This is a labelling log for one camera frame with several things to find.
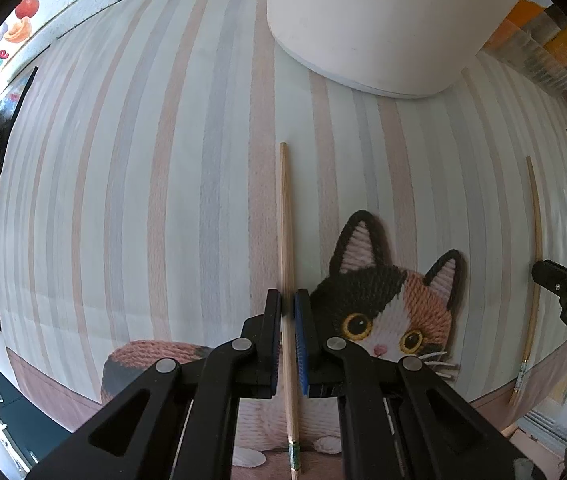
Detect striped cat placemat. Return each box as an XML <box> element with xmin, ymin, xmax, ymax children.
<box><xmin>0</xmin><ymin>0</ymin><xmax>567</xmax><ymax>480</ymax></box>

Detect bamboo chopstick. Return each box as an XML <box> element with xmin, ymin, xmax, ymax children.
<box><xmin>509</xmin><ymin>156</ymin><xmax>543</xmax><ymax>406</ymax></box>

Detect orange packaged goods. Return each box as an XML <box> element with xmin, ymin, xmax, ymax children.
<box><xmin>483</xmin><ymin>0</ymin><xmax>567</xmax><ymax>96</ymax></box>

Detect white cylindrical utensil holder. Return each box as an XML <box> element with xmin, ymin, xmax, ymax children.
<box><xmin>267</xmin><ymin>0</ymin><xmax>519</xmax><ymax>99</ymax></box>

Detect blue cabinet door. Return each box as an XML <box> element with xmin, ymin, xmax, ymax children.
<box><xmin>0</xmin><ymin>371</ymin><xmax>71</xmax><ymax>466</ymax></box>

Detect colourful wall stickers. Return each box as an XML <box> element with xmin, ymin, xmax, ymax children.
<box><xmin>0</xmin><ymin>0</ymin><xmax>41</xmax><ymax>83</ymax></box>

